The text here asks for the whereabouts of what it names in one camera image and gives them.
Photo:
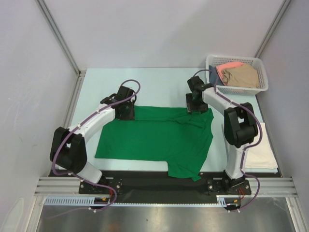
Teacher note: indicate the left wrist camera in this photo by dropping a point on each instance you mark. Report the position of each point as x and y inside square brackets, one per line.
[125, 93]

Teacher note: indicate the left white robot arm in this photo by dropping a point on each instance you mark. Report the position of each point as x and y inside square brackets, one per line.
[68, 149]

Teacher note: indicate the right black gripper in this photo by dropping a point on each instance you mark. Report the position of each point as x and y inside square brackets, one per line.
[197, 108]

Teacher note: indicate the pink t shirt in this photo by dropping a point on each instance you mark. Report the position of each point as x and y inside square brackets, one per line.
[229, 65]

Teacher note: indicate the white cable duct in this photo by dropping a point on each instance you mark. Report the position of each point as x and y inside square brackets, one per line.
[102, 201]

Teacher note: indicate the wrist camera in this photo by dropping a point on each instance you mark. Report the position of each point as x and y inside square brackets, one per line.
[125, 93]
[196, 84]

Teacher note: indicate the white plastic basket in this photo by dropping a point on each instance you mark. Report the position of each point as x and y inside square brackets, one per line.
[215, 60]

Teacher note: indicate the green t shirt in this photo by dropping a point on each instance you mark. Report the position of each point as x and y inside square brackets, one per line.
[172, 135]

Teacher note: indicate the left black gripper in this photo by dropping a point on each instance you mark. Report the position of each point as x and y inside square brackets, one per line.
[131, 116]

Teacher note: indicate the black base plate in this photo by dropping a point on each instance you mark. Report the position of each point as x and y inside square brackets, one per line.
[158, 185]

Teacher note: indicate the beige t shirt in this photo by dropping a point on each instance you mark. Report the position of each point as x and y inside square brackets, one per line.
[243, 76]

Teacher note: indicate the folded white t shirt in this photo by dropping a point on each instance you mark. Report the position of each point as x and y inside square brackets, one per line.
[261, 156]

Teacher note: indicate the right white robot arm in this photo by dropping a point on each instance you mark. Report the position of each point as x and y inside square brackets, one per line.
[240, 124]

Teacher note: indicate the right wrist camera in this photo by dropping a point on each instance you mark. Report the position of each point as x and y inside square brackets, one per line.
[196, 84]

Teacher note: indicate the blue t shirt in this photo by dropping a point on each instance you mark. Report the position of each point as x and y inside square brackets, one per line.
[214, 77]

